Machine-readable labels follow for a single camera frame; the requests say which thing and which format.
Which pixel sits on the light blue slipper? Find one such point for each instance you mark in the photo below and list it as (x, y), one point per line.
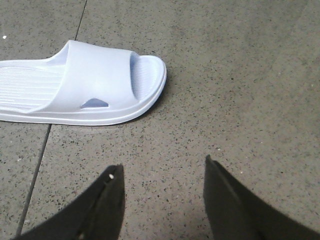
(82, 84)

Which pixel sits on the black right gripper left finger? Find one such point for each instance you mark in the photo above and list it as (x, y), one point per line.
(96, 214)

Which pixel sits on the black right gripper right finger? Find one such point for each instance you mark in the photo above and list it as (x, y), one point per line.
(235, 213)

